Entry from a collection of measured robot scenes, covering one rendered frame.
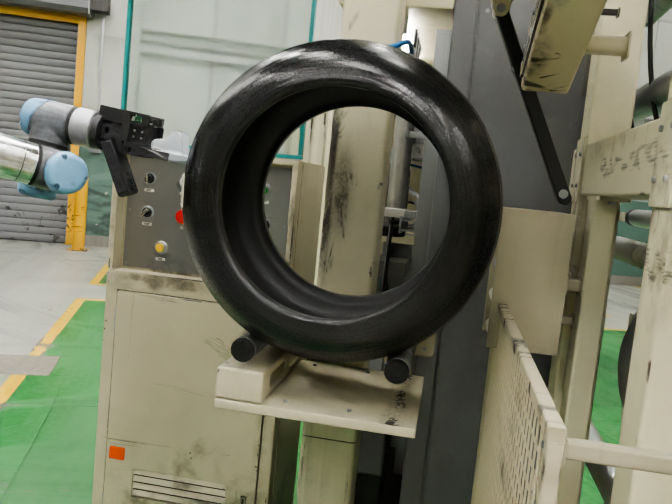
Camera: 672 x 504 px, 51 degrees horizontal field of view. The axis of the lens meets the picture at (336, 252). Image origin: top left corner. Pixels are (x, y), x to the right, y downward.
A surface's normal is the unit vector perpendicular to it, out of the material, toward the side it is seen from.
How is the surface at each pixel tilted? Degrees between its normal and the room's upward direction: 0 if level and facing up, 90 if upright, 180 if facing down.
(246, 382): 90
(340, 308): 80
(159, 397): 90
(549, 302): 90
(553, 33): 162
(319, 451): 90
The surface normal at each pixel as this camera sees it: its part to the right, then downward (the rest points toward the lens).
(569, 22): -0.14, 0.97
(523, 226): -0.17, 0.08
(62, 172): 0.60, 0.14
